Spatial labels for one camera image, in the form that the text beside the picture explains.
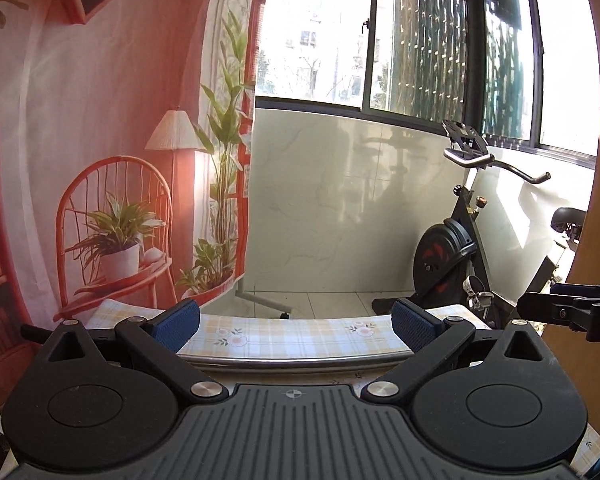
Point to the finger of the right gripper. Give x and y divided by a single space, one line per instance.
554 309
575 290

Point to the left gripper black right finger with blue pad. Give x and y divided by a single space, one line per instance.
436 345

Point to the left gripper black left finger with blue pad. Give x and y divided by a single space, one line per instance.
151 347

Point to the long steel telescopic pole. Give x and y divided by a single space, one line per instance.
300 363

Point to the plaid floral tablecloth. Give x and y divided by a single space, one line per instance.
280 337

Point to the black exercise bike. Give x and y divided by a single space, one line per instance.
514 227

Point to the printed red backdrop curtain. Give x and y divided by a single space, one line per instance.
139 103

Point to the dark window frame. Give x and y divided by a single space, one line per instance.
524 73

